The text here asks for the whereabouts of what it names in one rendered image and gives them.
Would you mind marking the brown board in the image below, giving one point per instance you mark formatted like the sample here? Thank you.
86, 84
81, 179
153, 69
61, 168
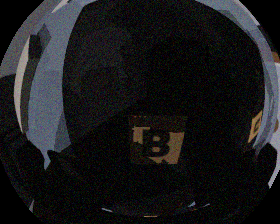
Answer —
40, 210

